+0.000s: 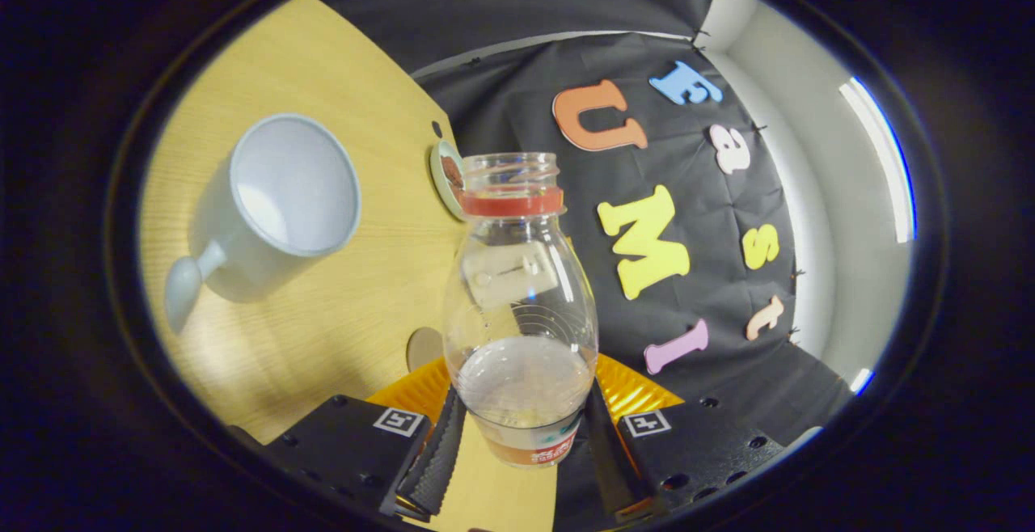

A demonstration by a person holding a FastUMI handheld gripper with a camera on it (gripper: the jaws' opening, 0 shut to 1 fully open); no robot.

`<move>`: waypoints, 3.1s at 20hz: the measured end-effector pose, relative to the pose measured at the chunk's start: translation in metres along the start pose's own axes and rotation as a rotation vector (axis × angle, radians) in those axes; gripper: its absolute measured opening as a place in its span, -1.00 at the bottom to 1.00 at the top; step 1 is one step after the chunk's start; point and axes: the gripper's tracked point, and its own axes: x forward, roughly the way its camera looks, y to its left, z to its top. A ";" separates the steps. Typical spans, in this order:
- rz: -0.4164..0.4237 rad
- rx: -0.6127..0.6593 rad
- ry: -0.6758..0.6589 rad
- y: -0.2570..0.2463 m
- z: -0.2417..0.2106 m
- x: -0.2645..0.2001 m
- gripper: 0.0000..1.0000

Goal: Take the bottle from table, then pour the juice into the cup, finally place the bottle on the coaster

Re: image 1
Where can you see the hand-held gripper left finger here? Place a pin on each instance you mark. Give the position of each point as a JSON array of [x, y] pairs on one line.
[[441, 459]]

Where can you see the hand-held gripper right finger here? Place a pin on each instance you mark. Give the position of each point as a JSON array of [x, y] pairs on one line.
[[614, 467]]

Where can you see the clear juice bottle red collar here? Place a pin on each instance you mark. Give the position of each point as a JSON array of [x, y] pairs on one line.
[[521, 403]]

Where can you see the pale blue cup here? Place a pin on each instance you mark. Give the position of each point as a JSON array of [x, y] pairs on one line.
[[275, 184]]

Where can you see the white box appliance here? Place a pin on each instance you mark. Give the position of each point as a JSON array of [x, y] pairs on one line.
[[501, 273]]

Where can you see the small ceiling light panel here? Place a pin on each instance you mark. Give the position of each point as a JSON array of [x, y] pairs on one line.
[[862, 381]]

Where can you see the brown sausage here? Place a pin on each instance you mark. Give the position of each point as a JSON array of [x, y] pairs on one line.
[[454, 180]]

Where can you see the pale green plate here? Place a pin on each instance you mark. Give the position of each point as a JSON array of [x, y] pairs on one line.
[[441, 172]]

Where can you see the wooden table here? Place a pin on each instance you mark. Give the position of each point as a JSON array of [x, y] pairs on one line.
[[340, 71]]

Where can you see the long ceiling light panel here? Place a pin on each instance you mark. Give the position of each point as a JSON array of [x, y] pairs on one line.
[[881, 160]]

